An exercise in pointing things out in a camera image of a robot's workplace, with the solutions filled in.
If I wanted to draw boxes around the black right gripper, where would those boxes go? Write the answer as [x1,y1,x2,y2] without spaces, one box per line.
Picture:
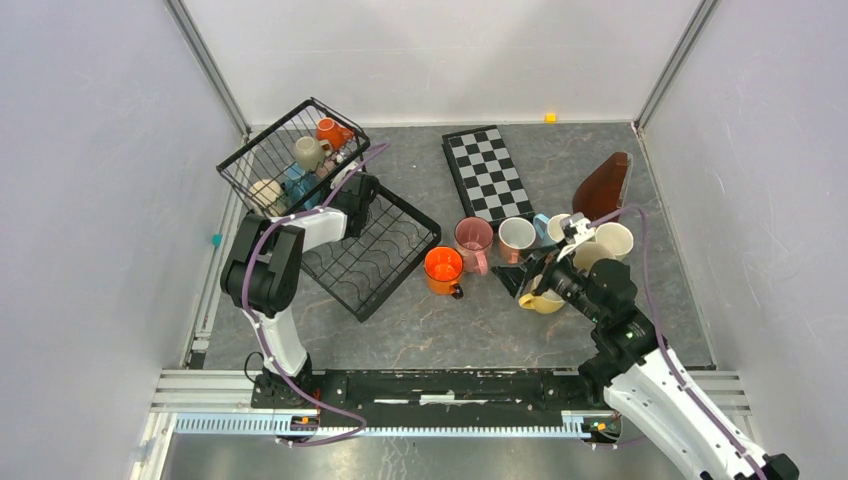
[489,237,604,324]

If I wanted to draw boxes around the light blue mug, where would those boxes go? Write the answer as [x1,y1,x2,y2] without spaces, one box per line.
[532,213,571,248]

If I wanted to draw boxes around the salmon pink mug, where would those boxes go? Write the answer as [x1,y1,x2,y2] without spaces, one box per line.
[498,217,536,264]

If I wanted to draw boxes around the yellow cup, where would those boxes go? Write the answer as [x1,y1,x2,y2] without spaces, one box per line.
[518,275,566,315]

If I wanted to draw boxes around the pink floral mug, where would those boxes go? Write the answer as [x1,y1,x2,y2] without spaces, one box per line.
[454,217,494,276]

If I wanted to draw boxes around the orange cup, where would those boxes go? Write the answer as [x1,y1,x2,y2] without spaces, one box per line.
[424,246,464,300]

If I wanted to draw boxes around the yellow mug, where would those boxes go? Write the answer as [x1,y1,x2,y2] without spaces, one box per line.
[595,222,634,260]

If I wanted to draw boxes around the tan tall cup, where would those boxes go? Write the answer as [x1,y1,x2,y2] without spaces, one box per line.
[573,241,616,273]

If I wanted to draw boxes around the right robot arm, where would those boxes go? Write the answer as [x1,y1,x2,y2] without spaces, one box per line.
[494,251,800,479]

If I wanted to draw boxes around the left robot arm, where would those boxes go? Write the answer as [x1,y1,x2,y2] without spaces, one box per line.
[221,172,380,408]

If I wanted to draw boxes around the black dish rack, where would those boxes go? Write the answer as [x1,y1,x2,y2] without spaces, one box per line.
[301,186,442,322]

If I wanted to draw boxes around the pale pink mug in rack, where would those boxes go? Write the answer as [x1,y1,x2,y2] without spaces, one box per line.
[314,154,344,179]

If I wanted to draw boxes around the blue cup in rack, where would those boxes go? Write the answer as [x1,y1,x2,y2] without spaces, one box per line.
[283,163,321,209]

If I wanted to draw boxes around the cream mug in rack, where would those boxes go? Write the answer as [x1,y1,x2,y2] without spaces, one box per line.
[247,179,287,217]

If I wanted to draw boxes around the brown wedge object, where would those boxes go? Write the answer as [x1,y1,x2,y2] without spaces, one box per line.
[572,152,632,221]

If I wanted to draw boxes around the black white chessboard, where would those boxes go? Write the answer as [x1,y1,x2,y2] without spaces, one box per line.
[442,125,535,229]

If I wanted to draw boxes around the orange mug in basket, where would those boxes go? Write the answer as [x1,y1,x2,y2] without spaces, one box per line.
[315,117,354,151]

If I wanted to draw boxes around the beige mug in basket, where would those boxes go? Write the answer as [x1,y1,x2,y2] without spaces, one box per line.
[293,136,332,172]

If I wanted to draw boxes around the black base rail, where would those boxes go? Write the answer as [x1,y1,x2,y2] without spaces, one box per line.
[250,368,623,432]

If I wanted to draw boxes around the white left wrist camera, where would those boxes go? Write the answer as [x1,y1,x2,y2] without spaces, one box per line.
[331,161,359,189]

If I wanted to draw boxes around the black wire basket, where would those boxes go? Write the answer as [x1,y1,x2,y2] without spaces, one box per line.
[216,97,371,216]

